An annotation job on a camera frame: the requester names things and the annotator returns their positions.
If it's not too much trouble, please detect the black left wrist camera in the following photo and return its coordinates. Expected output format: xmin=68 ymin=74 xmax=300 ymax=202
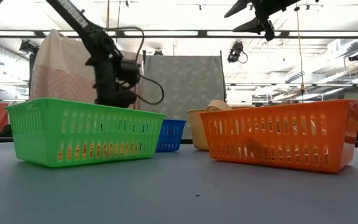
xmin=118 ymin=60 xmax=142 ymax=89

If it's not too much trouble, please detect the black camera with cable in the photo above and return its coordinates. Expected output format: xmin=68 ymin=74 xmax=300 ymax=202
xmin=227 ymin=40 xmax=249 ymax=64

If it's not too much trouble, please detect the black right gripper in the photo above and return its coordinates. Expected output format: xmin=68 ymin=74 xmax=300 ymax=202
xmin=223 ymin=0 xmax=301 ymax=42

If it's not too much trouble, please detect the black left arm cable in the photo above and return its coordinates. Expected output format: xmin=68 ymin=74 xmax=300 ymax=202
xmin=104 ymin=26 xmax=165 ymax=106

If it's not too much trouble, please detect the grey leaf print cloth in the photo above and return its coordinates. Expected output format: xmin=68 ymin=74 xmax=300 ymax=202
xmin=140 ymin=55 xmax=227 ymax=140

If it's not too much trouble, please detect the yellow plastic basket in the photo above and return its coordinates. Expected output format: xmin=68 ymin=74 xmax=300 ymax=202
xmin=187 ymin=108 xmax=232 ymax=152

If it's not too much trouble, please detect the yellow hanging cord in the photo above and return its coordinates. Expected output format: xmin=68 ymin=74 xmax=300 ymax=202
xmin=294 ymin=4 xmax=306 ymax=103

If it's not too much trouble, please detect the black camera on pole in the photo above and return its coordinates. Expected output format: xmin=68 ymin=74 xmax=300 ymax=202
xmin=18 ymin=39 xmax=40 ymax=57

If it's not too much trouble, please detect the orange slotted plastic basket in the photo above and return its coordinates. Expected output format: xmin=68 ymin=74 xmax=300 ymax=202
xmin=199 ymin=98 xmax=358 ymax=174

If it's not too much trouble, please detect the green slotted plastic basket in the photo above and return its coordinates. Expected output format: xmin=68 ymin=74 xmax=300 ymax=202
xmin=6 ymin=97 xmax=167 ymax=169

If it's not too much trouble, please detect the blue slotted plastic basket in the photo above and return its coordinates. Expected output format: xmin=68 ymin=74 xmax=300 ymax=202
xmin=155 ymin=119 xmax=187 ymax=153

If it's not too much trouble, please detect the pink chevron cloth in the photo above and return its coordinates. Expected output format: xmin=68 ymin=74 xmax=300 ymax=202
xmin=29 ymin=29 xmax=144 ymax=111

